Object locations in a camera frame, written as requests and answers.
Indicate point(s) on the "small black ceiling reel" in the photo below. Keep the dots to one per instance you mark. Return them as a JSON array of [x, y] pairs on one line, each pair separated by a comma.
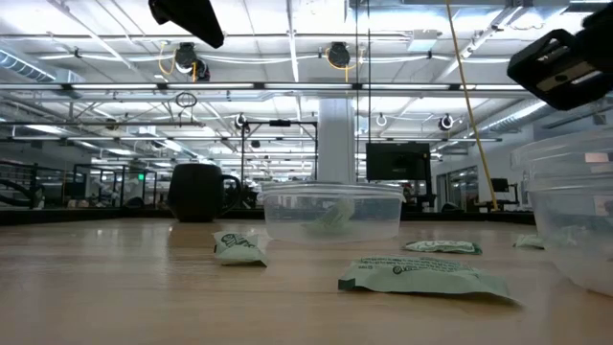
[[240, 121], [446, 121]]

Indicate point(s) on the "black ceramic mug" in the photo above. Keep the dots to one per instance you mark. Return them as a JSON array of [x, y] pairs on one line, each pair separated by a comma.
[[196, 194]]

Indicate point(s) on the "clear round plastic container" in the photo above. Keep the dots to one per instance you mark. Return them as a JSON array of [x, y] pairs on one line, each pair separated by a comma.
[[574, 191]]

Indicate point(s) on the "clear rectangular plastic container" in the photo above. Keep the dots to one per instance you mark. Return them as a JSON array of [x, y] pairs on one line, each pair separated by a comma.
[[287, 211]]

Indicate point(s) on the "small black desk monitor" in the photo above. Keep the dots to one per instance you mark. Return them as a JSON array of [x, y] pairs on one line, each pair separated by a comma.
[[499, 185]]

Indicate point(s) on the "black monitor screen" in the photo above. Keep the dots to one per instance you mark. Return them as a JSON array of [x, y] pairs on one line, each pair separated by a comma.
[[397, 162]]

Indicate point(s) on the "black railing structure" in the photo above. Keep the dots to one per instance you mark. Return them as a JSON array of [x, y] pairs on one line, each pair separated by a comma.
[[33, 184]]

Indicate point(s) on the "white building column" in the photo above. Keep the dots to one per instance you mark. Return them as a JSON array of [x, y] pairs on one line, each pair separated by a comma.
[[336, 144]]

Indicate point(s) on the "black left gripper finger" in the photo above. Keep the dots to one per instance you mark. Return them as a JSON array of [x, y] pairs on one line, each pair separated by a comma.
[[191, 19]]

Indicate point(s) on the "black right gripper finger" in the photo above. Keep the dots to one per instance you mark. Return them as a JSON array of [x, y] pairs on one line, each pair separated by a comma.
[[555, 72]]

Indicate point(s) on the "green white sweetener packet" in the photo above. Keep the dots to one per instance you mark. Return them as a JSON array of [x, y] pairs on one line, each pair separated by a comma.
[[529, 241], [239, 249], [443, 246], [421, 280], [333, 218]]

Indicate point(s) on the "black metal frame stand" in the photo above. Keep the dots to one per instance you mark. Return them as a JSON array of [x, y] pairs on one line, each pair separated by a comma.
[[280, 123]]

